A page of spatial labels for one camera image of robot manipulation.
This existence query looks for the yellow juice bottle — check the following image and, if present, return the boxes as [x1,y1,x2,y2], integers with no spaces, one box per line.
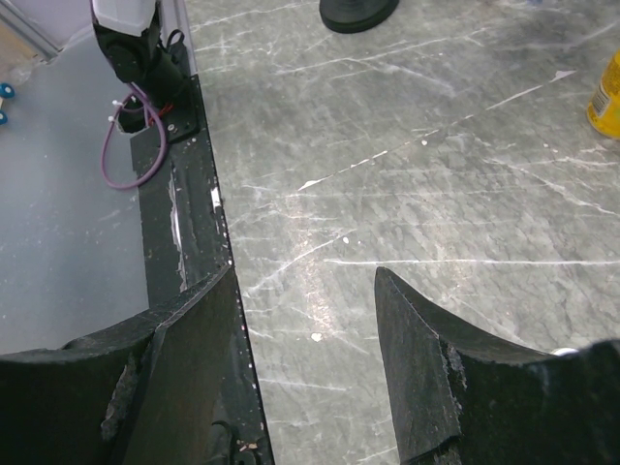
[586,50,619,140]

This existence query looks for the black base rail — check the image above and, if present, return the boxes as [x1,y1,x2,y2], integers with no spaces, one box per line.
[131,73,273,464]

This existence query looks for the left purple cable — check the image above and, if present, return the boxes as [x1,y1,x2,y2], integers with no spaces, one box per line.
[100,81,169,190]

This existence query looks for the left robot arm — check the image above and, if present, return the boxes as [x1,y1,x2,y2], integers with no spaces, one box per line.
[90,1,190,108]

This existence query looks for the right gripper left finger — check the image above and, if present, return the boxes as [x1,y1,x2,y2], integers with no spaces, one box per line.
[1,266,236,464]

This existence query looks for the left black microphone stand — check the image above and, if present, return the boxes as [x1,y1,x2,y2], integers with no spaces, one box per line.
[319,0,399,34]

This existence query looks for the white green cap lower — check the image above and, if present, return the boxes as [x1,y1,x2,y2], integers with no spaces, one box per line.
[551,348,579,357]

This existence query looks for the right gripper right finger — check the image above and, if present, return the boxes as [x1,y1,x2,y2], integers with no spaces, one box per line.
[374,267,619,464]

